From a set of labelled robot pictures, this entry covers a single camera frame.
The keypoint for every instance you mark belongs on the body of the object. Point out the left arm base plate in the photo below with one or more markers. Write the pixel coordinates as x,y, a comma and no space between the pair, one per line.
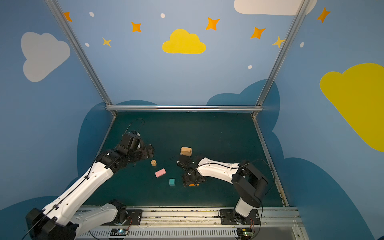
130,217

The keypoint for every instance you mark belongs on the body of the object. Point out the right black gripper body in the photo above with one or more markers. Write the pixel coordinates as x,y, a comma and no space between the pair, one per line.
186,168

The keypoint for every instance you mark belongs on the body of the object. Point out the natural wood block diagonal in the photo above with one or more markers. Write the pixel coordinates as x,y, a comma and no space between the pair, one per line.
186,151

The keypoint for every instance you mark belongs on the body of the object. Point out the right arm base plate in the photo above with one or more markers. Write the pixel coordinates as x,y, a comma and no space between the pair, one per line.
230,217

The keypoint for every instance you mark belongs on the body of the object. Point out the left controller board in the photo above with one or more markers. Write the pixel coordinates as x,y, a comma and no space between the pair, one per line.
119,232

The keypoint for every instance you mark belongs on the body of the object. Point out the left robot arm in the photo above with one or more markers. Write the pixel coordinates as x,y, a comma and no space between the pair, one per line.
58,220

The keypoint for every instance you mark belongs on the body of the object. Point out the aluminium front rail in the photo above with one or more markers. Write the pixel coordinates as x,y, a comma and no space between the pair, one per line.
201,223

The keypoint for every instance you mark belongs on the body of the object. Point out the controller board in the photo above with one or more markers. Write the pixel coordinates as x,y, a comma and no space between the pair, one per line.
119,232
244,234

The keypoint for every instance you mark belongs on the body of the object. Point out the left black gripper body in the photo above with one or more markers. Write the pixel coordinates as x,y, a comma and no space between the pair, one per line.
147,151

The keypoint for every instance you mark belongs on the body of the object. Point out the aluminium frame post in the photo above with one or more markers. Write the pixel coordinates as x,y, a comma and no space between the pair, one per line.
59,15
290,37

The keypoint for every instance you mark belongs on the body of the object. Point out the back aluminium frame bar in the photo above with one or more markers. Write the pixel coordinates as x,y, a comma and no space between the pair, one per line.
143,108

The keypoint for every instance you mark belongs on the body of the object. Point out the right aluminium frame post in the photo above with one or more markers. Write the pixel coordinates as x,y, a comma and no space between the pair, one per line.
290,37

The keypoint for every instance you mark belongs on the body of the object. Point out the right controller board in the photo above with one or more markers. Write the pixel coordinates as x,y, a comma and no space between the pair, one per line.
244,234

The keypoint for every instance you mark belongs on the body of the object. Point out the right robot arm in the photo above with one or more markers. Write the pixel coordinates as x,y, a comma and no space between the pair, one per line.
248,181

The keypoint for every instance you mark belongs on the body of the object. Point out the left aluminium frame post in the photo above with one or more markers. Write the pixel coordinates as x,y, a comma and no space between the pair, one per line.
59,15

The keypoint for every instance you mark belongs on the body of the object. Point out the pink rectangular block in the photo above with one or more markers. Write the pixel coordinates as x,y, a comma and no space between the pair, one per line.
160,173

